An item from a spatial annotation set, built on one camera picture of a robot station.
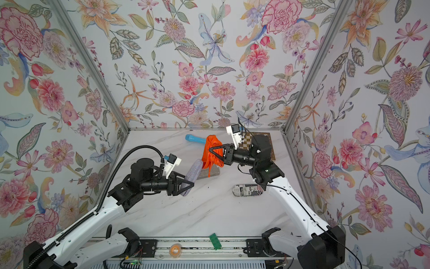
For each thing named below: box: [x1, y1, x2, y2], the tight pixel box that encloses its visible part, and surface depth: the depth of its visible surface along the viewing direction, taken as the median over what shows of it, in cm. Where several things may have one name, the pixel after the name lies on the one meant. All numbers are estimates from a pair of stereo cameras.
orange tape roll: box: [169, 243, 182, 259], surface depth 75 cm
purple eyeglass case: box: [180, 158, 204, 190], surface depth 67 cm
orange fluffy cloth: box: [201, 135, 224, 178], surface depth 65 cm
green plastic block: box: [208, 232, 222, 251], surface depth 77 cm
